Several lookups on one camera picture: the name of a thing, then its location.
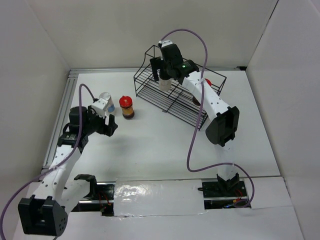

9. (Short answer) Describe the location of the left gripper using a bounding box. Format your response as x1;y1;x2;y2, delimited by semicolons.
83;105;118;137

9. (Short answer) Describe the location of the black-lid white granule bottle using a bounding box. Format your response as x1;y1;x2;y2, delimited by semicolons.
159;70;171;92

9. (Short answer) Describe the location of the silver-lid white granule bottle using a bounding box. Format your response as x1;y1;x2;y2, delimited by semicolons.
99;92;116;115

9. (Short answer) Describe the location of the red-lid chili sauce jar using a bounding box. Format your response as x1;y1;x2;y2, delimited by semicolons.
119;95;135;119

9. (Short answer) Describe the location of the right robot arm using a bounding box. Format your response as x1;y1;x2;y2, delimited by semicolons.
150;57;240;196

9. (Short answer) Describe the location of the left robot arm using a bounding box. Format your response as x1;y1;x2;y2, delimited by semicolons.
18;105;118;237

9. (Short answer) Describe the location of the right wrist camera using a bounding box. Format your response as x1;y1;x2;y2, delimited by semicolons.
158;40;183;62

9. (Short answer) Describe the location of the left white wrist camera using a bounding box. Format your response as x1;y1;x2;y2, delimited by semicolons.
91;98;108;119

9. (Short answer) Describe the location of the black wire rack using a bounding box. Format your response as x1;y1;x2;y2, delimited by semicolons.
133;44;228;132

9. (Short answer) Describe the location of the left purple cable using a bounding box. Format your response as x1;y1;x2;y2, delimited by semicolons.
0;84;100;226

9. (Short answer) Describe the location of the aluminium rail frame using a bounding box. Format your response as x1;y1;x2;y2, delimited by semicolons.
41;69;78;173

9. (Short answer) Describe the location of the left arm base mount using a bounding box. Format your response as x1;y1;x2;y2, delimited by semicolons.
76;182;115;217

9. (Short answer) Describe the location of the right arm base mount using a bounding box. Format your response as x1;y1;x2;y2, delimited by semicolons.
197;180;250;210

